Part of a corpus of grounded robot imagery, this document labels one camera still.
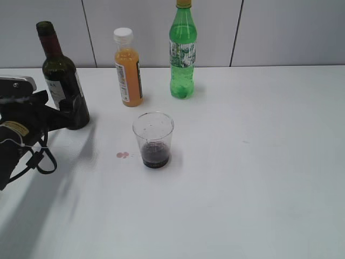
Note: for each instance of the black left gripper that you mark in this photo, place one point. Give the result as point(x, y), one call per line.
point(25, 118)

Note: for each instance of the dark red wine bottle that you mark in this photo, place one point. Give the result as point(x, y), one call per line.
point(61, 76)

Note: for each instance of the transparent plastic cup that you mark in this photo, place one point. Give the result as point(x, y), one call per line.
point(153, 132)

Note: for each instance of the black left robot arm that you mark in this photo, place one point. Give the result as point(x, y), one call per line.
point(15, 164)

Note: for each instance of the spilled red wine drops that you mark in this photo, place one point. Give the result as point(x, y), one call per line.
point(122, 155)

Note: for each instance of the orange juice bottle white cap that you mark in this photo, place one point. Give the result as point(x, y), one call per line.
point(128, 68)

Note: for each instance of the green soda bottle yellow cap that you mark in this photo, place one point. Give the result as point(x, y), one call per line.
point(182, 51)

